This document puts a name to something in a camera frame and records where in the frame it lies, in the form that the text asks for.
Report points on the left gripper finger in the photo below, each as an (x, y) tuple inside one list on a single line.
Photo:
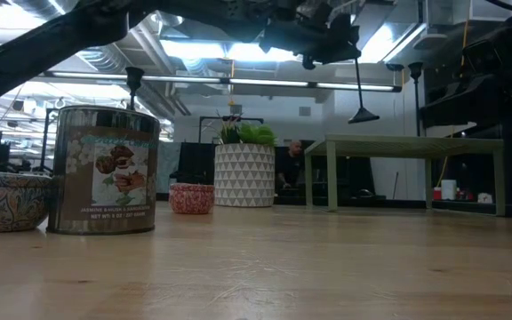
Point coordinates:
[(342, 42)]

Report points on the black candlestick holder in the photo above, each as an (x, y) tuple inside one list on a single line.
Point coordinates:
[(416, 69), (134, 75), (363, 117)]

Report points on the pink patterned candle tin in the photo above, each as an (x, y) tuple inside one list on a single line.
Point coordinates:
[(191, 200)]

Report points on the silver lidded candle jar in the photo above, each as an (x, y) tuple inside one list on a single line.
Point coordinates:
[(105, 178)]

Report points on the grey patterned candle tin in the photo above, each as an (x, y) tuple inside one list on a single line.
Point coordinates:
[(11, 200)]

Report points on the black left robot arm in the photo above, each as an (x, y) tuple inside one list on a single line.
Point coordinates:
[(38, 49)]

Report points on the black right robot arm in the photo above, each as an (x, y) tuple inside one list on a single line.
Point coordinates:
[(496, 89)]

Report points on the long ceiling strip light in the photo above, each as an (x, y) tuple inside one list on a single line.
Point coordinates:
[(260, 82)]

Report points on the grey hanging box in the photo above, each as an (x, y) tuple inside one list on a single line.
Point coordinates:
[(236, 109)]

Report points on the green perforated metal shelf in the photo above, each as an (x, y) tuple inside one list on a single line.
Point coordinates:
[(398, 146)]

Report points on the person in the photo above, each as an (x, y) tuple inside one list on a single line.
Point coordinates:
[(291, 169)]

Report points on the potted succulent plant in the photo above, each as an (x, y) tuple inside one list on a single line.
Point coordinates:
[(245, 178)]

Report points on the black partition panel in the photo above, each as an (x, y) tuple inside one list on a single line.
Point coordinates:
[(196, 164)]

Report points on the red container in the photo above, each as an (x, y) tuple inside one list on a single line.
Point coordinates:
[(437, 194)]

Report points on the grey cloth panel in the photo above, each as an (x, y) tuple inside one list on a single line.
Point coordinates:
[(169, 166)]

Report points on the white container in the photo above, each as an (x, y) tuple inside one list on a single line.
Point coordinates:
[(449, 190)]

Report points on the wall vent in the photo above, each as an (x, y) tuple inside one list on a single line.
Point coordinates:
[(305, 111)]

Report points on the black metal frame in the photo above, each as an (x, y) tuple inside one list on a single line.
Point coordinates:
[(209, 118)]

